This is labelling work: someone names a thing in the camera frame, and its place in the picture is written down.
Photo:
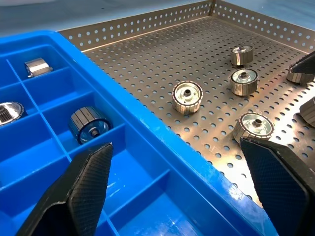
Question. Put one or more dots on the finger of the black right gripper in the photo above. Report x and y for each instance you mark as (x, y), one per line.
(305, 64)

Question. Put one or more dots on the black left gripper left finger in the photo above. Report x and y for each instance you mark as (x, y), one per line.
(81, 186)

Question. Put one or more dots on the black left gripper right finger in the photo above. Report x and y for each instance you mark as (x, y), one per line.
(283, 186)

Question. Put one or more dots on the blue compartment tray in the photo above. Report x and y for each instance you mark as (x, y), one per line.
(160, 157)

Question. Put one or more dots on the perforated metal tray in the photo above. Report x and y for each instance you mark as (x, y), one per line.
(152, 61)

